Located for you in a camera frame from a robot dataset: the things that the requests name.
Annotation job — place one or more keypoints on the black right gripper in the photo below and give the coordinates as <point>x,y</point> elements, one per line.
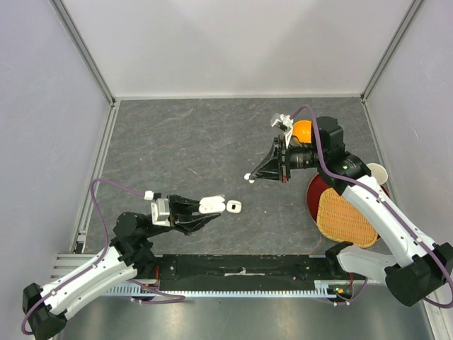
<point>272,161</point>

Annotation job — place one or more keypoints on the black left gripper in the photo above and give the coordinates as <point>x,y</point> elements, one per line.
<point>181,214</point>

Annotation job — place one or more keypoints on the white round earbud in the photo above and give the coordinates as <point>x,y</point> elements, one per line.
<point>248,178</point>

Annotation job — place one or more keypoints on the white oval case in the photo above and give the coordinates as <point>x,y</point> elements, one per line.
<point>211,205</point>

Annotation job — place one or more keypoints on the white earbud charging case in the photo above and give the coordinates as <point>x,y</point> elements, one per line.
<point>233,206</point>

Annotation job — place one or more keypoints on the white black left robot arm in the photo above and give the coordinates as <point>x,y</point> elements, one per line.
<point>127,256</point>

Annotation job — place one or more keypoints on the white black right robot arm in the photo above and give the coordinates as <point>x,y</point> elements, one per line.
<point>417,265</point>

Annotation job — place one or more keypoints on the red round plate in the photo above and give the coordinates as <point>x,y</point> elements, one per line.
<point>313,198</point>

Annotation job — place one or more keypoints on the orange plastic bowl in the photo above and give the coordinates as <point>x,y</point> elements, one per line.
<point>302,133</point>

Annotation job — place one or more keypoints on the woven bamboo tray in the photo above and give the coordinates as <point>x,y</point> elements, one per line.
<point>343,219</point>

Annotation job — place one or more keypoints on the cream yellow mug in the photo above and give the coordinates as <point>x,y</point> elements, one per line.
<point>379,172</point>

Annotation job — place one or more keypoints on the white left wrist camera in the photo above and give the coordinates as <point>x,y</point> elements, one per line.
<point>160,212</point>

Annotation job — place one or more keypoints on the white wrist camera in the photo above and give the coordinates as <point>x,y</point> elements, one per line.
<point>283,123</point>
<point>160,212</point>

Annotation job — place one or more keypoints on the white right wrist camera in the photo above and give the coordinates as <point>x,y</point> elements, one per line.
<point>283,123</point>

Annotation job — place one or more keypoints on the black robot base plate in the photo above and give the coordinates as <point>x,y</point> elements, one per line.
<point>246,271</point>

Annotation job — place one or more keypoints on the light blue cable duct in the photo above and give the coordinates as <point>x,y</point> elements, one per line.
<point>313,289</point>

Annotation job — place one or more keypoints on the aluminium frame right post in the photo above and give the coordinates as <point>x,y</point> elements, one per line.
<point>391,48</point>

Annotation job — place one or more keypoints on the aluminium frame post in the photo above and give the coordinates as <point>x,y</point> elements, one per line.
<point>71,28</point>
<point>391,48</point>

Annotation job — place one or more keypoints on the aluminium frame left post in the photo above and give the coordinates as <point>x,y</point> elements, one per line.
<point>71,28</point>

